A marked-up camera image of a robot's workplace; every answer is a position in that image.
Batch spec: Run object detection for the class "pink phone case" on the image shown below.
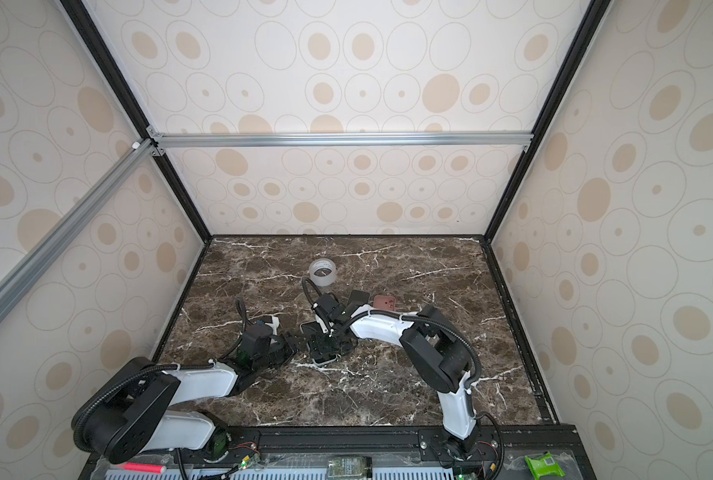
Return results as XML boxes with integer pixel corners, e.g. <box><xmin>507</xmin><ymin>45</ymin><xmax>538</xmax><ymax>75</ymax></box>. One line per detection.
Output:
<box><xmin>372</xmin><ymin>294</ymin><xmax>397</xmax><ymax>311</ymax></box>

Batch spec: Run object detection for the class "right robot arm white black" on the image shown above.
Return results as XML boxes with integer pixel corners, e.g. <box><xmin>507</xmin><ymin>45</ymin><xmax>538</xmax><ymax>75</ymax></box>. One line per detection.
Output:
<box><xmin>300</xmin><ymin>293</ymin><xmax>483</xmax><ymax>460</ymax></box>

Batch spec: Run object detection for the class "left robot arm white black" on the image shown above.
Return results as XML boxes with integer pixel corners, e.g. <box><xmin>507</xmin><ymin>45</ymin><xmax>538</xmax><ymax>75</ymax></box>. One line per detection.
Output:
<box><xmin>70</xmin><ymin>316</ymin><xmax>298</xmax><ymax>464</ymax></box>

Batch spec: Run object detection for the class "clear tape roll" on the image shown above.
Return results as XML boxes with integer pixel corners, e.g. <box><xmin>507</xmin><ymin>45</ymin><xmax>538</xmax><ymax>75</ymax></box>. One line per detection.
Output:
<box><xmin>308</xmin><ymin>258</ymin><xmax>338</xmax><ymax>287</ymax></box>

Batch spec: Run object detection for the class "green circuit board module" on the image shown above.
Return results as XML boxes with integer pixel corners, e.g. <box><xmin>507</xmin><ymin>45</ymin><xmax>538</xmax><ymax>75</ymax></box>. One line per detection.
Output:
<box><xmin>326</xmin><ymin>455</ymin><xmax>373</xmax><ymax>480</ymax></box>

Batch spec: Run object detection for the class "pink marker pen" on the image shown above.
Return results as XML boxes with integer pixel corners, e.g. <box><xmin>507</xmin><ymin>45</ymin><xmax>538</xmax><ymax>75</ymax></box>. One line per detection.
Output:
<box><xmin>118</xmin><ymin>462</ymin><xmax>168</xmax><ymax>475</ymax></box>

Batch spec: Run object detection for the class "green plastic part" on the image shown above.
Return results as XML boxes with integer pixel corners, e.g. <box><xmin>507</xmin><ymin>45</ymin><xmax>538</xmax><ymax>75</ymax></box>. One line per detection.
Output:
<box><xmin>525</xmin><ymin>452</ymin><xmax>566</xmax><ymax>480</ymax></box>

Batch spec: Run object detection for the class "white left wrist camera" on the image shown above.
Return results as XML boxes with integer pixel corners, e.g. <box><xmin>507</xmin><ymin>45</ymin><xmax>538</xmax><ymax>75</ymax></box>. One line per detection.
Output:
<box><xmin>254</xmin><ymin>315</ymin><xmax>280</xmax><ymax>335</ymax></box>

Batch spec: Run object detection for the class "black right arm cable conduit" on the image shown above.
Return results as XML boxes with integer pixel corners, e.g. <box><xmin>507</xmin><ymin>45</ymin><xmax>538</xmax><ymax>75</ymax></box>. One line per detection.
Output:
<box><xmin>300</xmin><ymin>275</ymin><xmax>505</xmax><ymax>480</ymax></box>

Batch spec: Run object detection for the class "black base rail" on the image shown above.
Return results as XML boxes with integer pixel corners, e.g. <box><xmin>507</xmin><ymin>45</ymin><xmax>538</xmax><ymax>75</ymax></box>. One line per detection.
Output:
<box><xmin>91</xmin><ymin>424</ymin><xmax>580</xmax><ymax>469</ymax></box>

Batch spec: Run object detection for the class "silver aluminium rail back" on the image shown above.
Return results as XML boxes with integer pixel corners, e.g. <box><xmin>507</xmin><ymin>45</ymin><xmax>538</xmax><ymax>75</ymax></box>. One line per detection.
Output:
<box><xmin>154</xmin><ymin>131</ymin><xmax>533</xmax><ymax>148</ymax></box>

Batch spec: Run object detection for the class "silver aluminium rail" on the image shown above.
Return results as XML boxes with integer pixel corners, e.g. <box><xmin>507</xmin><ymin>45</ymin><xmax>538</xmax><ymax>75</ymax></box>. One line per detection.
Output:
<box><xmin>154</xmin><ymin>131</ymin><xmax>533</xmax><ymax>148</ymax></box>
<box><xmin>0</xmin><ymin>139</ymin><xmax>154</xmax><ymax>324</ymax></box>

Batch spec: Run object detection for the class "silver aluminium rail left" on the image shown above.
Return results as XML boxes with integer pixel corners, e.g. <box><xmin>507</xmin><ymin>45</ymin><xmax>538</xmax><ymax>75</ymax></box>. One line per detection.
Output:
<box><xmin>0</xmin><ymin>139</ymin><xmax>154</xmax><ymax>324</ymax></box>

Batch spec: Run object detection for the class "black corner frame post left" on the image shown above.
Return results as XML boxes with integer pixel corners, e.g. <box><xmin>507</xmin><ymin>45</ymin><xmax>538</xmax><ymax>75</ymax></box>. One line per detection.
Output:
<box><xmin>60</xmin><ymin>0</ymin><xmax>212</xmax><ymax>243</ymax></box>

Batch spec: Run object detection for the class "black corner frame post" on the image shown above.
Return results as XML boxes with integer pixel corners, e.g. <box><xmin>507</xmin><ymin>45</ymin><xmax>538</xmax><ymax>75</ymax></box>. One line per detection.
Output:
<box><xmin>60</xmin><ymin>0</ymin><xmax>212</xmax><ymax>243</ymax></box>
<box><xmin>483</xmin><ymin>0</ymin><xmax>611</xmax><ymax>246</ymax></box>

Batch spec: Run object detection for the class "black corner frame post right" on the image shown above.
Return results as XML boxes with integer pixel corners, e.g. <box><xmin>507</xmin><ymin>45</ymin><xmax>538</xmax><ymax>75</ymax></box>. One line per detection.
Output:
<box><xmin>483</xmin><ymin>0</ymin><xmax>611</xmax><ymax>246</ymax></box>

